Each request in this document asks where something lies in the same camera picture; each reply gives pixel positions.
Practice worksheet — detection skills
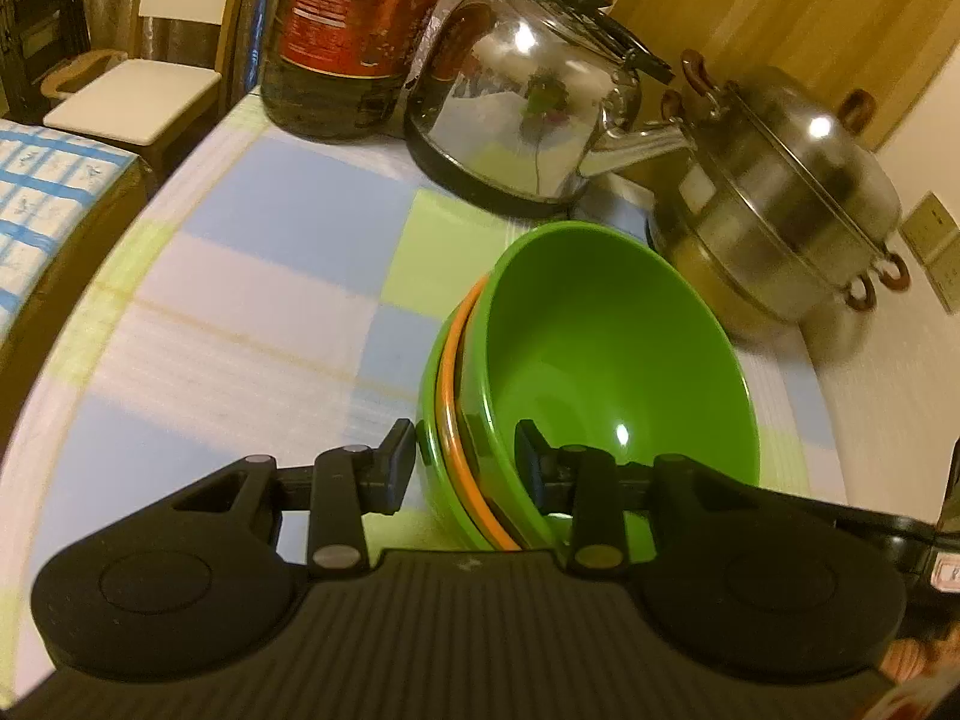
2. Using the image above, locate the beige wall switch plate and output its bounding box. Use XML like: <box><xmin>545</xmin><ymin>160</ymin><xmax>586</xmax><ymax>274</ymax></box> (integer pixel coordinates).
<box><xmin>900</xmin><ymin>193</ymin><xmax>959</xmax><ymax>265</ymax></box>
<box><xmin>928</xmin><ymin>244</ymin><xmax>960</xmax><ymax>314</ymax></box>

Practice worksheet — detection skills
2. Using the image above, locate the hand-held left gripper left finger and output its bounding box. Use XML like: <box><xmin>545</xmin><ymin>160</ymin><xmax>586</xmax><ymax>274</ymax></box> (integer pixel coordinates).
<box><xmin>174</xmin><ymin>418</ymin><xmax>417</xmax><ymax>584</ymax></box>

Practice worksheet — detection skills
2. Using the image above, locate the person's right hand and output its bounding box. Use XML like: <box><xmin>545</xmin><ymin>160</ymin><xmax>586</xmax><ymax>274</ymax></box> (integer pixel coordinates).
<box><xmin>881</xmin><ymin>634</ymin><xmax>960</xmax><ymax>698</ymax></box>

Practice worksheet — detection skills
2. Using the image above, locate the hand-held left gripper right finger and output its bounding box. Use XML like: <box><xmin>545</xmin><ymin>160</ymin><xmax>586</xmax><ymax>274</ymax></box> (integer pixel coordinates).
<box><xmin>514</xmin><ymin>420</ymin><xmax>758</xmax><ymax>572</ymax></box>

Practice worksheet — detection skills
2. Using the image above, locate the green plastic bowl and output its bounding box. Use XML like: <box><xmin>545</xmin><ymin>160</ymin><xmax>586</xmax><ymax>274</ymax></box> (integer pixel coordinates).
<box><xmin>480</xmin><ymin>221</ymin><xmax>762</xmax><ymax>548</ymax></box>
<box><xmin>416</xmin><ymin>292</ymin><xmax>511</xmax><ymax>550</ymax></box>

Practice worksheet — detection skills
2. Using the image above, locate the blue checked cloth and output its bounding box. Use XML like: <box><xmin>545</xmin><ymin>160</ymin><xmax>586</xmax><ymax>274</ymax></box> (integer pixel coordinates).
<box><xmin>0</xmin><ymin>118</ymin><xmax>147</xmax><ymax>338</ymax></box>

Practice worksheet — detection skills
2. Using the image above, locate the large cooking oil bottle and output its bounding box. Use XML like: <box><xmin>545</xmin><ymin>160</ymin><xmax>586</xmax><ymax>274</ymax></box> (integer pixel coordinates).
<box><xmin>259</xmin><ymin>0</ymin><xmax>462</xmax><ymax>142</ymax></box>

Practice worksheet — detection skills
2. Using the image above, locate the stainless steel steamer pot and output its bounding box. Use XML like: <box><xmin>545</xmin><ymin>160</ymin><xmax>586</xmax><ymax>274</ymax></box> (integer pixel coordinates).
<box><xmin>646</xmin><ymin>49</ymin><xmax>912</xmax><ymax>342</ymax></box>

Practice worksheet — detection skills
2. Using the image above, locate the stainless steel kettle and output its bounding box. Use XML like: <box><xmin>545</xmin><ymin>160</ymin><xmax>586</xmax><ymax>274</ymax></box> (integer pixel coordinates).
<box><xmin>405</xmin><ymin>0</ymin><xmax>691</xmax><ymax>222</ymax></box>

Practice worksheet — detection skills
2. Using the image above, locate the dark shelf unit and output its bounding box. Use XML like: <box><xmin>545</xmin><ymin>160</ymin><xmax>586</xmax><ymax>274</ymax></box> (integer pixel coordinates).
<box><xmin>0</xmin><ymin>0</ymin><xmax>91</xmax><ymax>121</ymax></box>

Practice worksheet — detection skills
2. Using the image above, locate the checked pastel tablecloth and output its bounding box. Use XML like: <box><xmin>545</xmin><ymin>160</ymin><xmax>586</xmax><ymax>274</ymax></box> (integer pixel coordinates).
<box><xmin>0</xmin><ymin>90</ymin><xmax>848</xmax><ymax>691</ymax></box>

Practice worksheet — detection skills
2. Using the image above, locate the orange plastic bowl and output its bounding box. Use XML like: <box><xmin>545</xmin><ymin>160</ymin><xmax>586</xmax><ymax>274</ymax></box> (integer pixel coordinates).
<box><xmin>439</xmin><ymin>277</ymin><xmax>526</xmax><ymax>550</ymax></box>

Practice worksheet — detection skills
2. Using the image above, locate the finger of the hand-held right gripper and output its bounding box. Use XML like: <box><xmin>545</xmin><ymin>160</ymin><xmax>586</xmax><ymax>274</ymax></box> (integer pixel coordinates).
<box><xmin>821</xmin><ymin>502</ymin><xmax>935</xmax><ymax>550</ymax></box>

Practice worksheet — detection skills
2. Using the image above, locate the white wooden chair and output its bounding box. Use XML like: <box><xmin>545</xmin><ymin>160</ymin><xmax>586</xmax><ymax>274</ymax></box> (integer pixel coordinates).
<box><xmin>39</xmin><ymin>0</ymin><xmax>252</xmax><ymax>151</ymax></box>

